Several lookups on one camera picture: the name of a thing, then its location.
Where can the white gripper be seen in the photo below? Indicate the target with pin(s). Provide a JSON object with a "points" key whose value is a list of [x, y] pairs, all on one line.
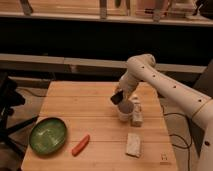
{"points": [[126, 86]]}

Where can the white ceramic cup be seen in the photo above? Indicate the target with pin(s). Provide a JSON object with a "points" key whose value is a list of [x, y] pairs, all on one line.
{"points": [[125, 110]]}

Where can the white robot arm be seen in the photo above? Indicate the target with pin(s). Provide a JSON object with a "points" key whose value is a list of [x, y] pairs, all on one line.
{"points": [[196, 105]]}

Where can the white bottle figure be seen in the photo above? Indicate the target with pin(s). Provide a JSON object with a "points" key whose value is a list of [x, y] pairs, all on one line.
{"points": [[137, 119]]}

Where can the orange carrot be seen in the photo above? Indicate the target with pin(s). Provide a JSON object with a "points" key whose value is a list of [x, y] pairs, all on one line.
{"points": [[81, 145]]}

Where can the green bowl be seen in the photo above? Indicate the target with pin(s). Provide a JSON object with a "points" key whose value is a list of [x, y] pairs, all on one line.
{"points": [[48, 136]]}

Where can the dark cabinet right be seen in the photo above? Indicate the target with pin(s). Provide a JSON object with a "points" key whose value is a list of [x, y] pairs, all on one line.
{"points": [[204, 83]]}

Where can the black office chair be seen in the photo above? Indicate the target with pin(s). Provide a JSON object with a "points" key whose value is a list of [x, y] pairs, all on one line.
{"points": [[9, 97]]}

